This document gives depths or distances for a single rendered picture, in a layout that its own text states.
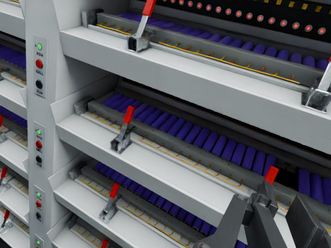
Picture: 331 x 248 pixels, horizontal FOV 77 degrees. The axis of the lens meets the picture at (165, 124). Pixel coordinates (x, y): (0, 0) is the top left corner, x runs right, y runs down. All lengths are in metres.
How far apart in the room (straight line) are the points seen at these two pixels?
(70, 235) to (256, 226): 0.64
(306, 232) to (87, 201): 0.47
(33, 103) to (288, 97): 0.50
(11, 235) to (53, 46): 0.77
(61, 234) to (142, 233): 0.31
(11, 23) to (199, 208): 0.53
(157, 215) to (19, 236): 0.63
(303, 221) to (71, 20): 0.46
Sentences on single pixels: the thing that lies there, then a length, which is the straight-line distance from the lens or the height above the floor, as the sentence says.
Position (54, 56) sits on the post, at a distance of 0.48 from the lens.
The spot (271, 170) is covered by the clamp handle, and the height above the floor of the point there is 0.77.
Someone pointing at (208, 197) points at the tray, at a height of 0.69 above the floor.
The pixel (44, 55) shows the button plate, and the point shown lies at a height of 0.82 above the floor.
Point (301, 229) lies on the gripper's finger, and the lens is 0.24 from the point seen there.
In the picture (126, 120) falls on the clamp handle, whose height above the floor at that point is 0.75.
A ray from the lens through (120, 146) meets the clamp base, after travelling 0.41.
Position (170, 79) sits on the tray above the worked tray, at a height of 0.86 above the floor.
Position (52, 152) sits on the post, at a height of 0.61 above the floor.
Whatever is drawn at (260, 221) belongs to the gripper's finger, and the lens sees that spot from 0.18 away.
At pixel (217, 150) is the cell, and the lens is 0.43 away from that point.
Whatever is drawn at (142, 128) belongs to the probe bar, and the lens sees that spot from 0.44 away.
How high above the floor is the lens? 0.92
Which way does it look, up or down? 23 degrees down
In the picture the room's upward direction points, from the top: 15 degrees clockwise
